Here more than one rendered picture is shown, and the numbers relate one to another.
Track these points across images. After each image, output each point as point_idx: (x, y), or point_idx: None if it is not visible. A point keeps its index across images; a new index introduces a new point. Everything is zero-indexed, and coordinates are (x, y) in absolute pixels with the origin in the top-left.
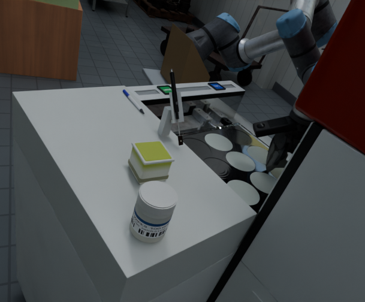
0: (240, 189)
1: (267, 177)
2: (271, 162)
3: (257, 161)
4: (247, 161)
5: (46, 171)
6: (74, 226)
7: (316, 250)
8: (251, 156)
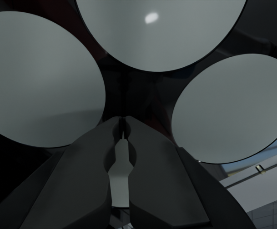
0: None
1: (81, 110)
2: (85, 146)
3: (180, 89)
4: (168, 30)
5: None
6: None
7: None
8: (214, 66)
